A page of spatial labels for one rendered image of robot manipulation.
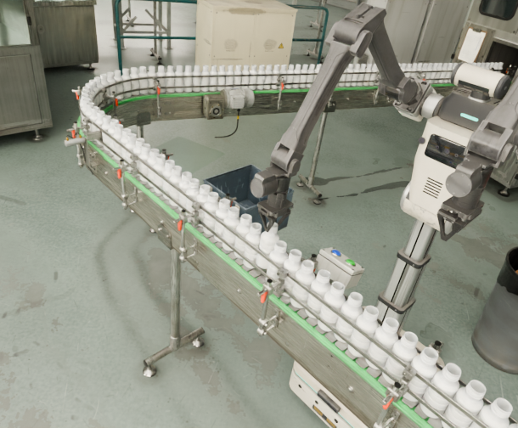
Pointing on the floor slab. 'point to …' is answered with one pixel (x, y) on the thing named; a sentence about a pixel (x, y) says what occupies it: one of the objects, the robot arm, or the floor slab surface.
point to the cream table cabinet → (244, 33)
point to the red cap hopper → (143, 23)
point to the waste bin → (513, 317)
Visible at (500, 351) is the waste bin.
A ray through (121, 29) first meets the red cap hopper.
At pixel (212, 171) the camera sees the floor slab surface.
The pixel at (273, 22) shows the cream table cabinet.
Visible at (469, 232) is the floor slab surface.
